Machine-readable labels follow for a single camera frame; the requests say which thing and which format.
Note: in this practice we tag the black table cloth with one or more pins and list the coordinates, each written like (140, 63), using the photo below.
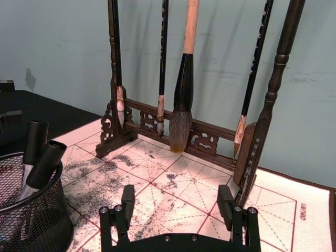
(52, 113)

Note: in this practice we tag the small black block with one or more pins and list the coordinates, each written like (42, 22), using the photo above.
(10, 119)
(5, 86)

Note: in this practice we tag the white red-grid calligraphy mat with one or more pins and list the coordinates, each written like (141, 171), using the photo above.
(183, 183)

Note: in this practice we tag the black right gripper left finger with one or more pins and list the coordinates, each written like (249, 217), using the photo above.
(123, 223)

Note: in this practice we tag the dark wooden brush rack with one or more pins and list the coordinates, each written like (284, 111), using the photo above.
(283, 65)

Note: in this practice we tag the black mesh pen holder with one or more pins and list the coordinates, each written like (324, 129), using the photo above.
(39, 223)

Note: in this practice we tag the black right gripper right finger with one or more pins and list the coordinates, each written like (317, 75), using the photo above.
(242, 225)

